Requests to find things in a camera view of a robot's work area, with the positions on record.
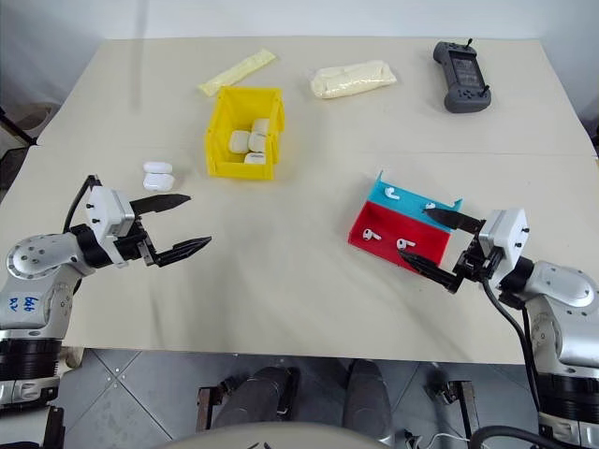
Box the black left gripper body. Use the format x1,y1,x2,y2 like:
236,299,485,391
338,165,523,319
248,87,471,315
110,214,160,268

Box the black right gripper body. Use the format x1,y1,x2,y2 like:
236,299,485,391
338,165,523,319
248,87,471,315
452,232,502,282

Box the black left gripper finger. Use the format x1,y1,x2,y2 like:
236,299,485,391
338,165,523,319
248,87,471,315
130,194,193,218
155,236,213,269

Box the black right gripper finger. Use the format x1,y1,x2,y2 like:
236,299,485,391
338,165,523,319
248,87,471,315
422,207,486,233
397,249,462,294

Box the yellow plastic bin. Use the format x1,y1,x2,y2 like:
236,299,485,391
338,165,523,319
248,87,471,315
204,85,286,181

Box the red plastic tray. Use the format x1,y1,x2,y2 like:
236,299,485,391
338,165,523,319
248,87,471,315
346,200,453,271

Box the dark rounded shape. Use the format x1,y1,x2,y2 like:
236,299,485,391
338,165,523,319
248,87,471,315
213,366,300,429
343,359,392,442

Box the grey handheld remote controller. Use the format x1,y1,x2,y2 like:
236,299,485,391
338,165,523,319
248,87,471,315
431,38,493,115

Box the long pale yellow packet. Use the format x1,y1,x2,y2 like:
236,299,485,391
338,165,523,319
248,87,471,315
197,49,278,98

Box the cream filled plastic bag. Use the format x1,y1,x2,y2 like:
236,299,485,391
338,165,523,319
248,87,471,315
310,59,400,101

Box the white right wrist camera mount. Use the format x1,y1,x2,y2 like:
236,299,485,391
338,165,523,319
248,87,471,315
476,207,531,264

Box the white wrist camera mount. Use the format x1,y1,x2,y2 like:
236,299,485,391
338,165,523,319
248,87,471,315
86,185,138,242
476,207,531,264

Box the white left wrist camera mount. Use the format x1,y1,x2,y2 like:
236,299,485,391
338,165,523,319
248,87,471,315
86,185,138,242

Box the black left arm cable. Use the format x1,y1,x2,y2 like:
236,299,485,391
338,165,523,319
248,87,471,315
62,174,102,235

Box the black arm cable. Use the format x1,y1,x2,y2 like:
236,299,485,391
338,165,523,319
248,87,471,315
467,273,547,449
62,174,102,235

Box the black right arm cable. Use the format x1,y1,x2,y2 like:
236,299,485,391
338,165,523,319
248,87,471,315
467,273,547,449

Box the dark metal frame bracket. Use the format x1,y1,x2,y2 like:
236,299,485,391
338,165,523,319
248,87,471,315
196,384,228,432
432,378,481,442

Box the thin white cable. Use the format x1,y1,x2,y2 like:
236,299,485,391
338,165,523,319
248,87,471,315
419,430,470,444

